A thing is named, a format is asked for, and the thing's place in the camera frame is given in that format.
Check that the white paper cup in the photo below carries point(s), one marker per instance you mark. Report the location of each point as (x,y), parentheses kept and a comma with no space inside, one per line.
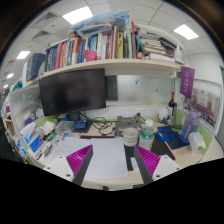
(130,136)

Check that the pink cup on shelf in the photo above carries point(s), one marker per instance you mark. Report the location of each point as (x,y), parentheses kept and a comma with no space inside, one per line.
(90,55)

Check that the grey metal laptop stand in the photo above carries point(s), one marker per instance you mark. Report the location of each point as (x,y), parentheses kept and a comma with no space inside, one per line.
(125,122)

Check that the white wooden shelf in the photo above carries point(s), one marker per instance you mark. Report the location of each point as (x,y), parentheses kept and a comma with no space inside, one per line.
(120,67)

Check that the purple hanging pennant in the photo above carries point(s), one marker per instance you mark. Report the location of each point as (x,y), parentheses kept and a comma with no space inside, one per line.
(187,79)

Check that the clear plastic water bottle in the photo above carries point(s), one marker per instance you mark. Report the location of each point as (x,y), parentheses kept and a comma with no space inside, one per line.
(147,135)

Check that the black computer monitor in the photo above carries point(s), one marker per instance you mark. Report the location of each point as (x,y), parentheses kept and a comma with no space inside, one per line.
(73,91)

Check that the stack of lying books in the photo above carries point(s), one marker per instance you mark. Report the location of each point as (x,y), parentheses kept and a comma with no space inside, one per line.
(151,46)

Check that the white tissue pile left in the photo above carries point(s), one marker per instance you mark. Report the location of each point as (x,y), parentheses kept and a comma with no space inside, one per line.
(47,127)

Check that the black mouse pad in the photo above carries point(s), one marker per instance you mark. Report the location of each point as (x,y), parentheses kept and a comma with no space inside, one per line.
(166,141)

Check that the photo poster on partition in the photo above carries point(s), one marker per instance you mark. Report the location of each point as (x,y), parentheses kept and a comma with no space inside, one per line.
(206,103)

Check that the blue white carton box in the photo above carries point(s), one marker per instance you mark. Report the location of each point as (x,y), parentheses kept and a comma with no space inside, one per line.
(32,136)

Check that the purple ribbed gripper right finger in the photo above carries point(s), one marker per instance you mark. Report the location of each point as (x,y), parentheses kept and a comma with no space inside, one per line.
(147,162)

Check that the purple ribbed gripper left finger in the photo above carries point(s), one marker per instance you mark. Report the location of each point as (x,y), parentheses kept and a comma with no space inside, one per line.
(79,162)

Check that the blue plastic wrapped package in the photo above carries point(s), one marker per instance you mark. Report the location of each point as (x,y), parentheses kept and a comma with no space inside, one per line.
(102,22)

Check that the white paper sheet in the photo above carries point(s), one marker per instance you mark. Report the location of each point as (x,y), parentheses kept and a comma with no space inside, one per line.
(108,160)

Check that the dark wine bottle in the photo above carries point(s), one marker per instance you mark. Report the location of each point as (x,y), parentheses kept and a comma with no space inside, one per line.
(171,104)

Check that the row of upright books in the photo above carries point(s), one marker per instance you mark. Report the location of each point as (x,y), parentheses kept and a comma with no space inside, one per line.
(111,44)

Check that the white crumpled tissue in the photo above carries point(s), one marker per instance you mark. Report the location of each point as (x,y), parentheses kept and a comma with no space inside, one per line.
(196,141)

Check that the white wall power sockets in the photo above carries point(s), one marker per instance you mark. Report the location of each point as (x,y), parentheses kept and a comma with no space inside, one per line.
(143,111)

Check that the blue small device box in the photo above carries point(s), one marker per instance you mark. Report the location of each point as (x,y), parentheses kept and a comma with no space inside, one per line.
(80,125)

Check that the dark blue box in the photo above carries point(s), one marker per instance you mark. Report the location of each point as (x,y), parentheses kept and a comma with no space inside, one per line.
(33,65)

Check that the purple translucent water jug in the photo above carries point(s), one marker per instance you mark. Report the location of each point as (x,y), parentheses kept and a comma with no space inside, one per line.
(190,125)

